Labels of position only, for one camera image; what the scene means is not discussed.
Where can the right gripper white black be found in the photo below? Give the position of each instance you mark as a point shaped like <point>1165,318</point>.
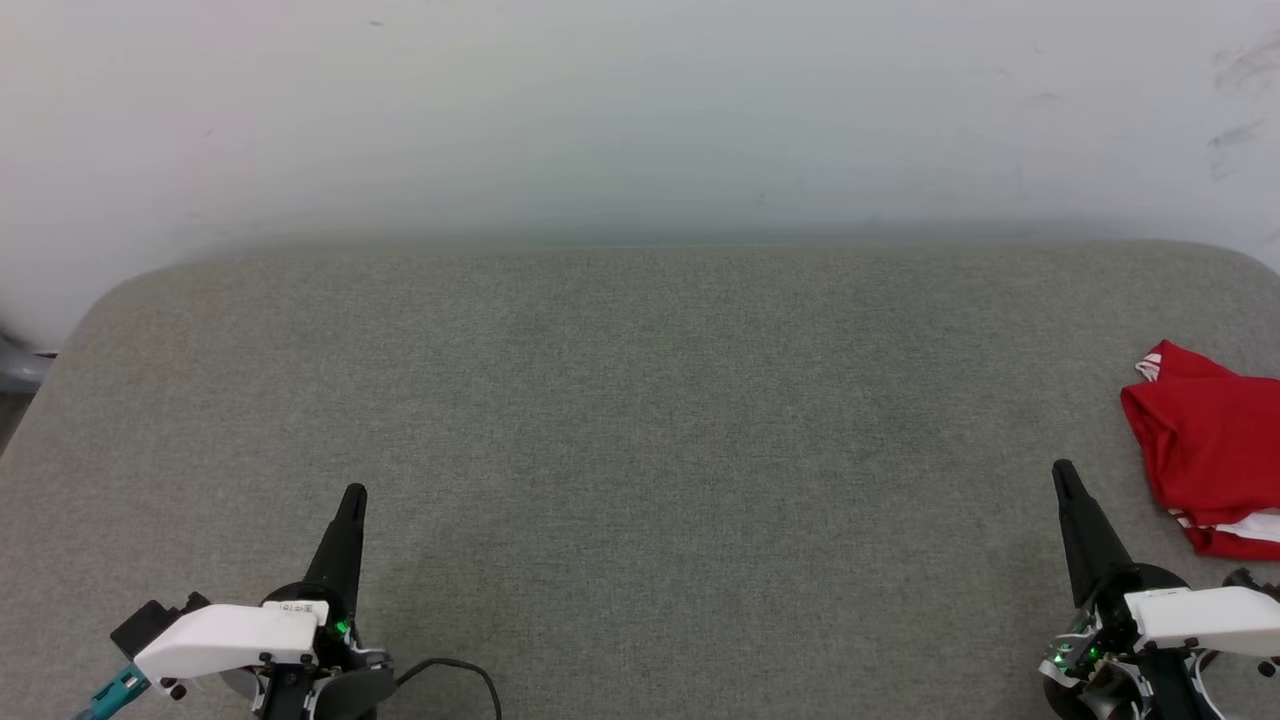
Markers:
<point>1200,620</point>

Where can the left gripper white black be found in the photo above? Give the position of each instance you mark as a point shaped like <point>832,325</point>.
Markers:
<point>240,635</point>

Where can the red white basketball jersey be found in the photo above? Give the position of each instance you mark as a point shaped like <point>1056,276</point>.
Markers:
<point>1220,440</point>

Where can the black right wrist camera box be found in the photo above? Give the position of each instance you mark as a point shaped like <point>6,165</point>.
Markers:
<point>1243,578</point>

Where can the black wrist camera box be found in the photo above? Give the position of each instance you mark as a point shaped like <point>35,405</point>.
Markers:
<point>145,625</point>
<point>1243,578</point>

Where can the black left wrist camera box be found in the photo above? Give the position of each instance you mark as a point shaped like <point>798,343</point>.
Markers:
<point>145,625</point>

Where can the teal left camera connector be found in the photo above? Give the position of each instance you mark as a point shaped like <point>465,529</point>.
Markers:
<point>115,692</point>

